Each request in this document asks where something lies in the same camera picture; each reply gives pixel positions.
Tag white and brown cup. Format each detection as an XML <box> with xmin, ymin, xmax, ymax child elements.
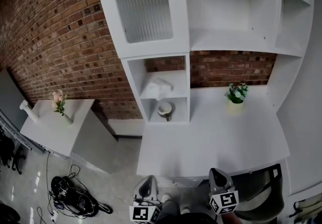
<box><xmin>156</xmin><ymin>101</ymin><xmax>175</xmax><ymax>122</ymax></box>

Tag white metal rack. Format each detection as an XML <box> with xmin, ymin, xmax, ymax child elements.
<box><xmin>0</xmin><ymin>109</ymin><xmax>47</xmax><ymax>155</ymax></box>

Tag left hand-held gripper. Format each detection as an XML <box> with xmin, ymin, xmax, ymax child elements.
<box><xmin>129</xmin><ymin>175</ymin><xmax>162</xmax><ymax>224</ymax></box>

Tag white side table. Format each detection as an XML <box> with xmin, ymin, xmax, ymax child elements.
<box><xmin>20</xmin><ymin>98</ymin><xmax>119</xmax><ymax>175</ymax></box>

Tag black round base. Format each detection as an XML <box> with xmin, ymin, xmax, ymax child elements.
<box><xmin>0</xmin><ymin>202</ymin><xmax>21</xmax><ymax>224</ymax></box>

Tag black office chair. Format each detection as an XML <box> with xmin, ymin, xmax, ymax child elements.
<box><xmin>0</xmin><ymin>127</ymin><xmax>27</xmax><ymax>175</ymax></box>

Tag potted flowers in cream pot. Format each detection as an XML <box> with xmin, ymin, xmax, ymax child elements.
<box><xmin>224</xmin><ymin>82</ymin><xmax>249</xmax><ymax>114</ymax></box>

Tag ribbed glass cabinet door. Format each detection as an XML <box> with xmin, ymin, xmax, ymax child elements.
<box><xmin>93</xmin><ymin>0</ymin><xmax>191</xmax><ymax>59</ymax></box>

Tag cream and black backpack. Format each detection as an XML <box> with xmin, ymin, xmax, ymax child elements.
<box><xmin>289</xmin><ymin>199</ymin><xmax>322</xmax><ymax>221</ymax></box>

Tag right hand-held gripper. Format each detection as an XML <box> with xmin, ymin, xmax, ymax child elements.
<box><xmin>208</xmin><ymin>168</ymin><xmax>239</xmax><ymax>215</ymax></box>

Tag person's right forearm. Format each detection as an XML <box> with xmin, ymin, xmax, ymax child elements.
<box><xmin>221</xmin><ymin>212</ymin><xmax>238</xmax><ymax>224</ymax></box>

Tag grey upholstered chair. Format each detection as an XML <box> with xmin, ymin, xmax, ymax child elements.
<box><xmin>201</xmin><ymin>164</ymin><xmax>285</xmax><ymax>224</ymax></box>

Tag white vase with white flower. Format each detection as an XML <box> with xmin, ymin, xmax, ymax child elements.
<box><xmin>19</xmin><ymin>99</ymin><xmax>40</xmax><ymax>123</ymax></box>

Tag white hutch shelf unit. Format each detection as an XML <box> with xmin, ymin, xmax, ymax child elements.
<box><xmin>92</xmin><ymin>0</ymin><xmax>315</xmax><ymax>124</ymax></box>

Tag black equipment pack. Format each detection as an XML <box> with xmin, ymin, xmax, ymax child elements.
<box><xmin>50</xmin><ymin>175</ymin><xmax>99</xmax><ymax>218</ymax></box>

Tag glass vase with pink flowers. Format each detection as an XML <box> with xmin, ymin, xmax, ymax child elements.
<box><xmin>50</xmin><ymin>90</ymin><xmax>74</xmax><ymax>125</ymax></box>

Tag white desk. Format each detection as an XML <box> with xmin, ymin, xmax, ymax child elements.
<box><xmin>135</xmin><ymin>84</ymin><xmax>291</xmax><ymax>186</ymax></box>

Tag black and white handheld device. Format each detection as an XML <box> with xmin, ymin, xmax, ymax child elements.
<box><xmin>96</xmin><ymin>201</ymin><xmax>114</xmax><ymax>215</ymax></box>

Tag black cable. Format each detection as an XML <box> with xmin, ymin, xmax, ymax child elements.
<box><xmin>45</xmin><ymin>152</ymin><xmax>51</xmax><ymax>194</ymax></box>
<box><xmin>36</xmin><ymin>206</ymin><xmax>51</xmax><ymax>224</ymax></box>
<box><xmin>67</xmin><ymin>164</ymin><xmax>82</xmax><ymax>186</ymax></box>

